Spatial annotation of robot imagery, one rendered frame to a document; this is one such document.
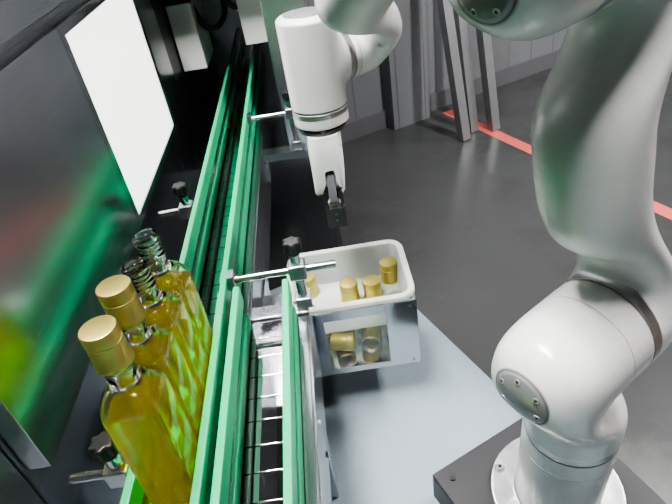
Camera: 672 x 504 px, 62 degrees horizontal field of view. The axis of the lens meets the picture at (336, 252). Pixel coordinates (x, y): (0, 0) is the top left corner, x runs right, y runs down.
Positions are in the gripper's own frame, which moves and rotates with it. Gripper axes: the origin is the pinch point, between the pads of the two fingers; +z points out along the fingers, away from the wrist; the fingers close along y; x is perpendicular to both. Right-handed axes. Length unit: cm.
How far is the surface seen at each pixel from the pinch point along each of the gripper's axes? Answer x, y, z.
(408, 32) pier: 57, -283, 52
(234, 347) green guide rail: -15.5, 27.9, 1.7
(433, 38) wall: 76, -303, 64
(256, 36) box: -16, -81, -10
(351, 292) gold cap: 0.3, 1.5, 17.6
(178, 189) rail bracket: -28.0, -9.7, -3.1
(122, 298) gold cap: -20.5, 39.2, -17.6
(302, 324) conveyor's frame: -7.7, 16.6, 9.9
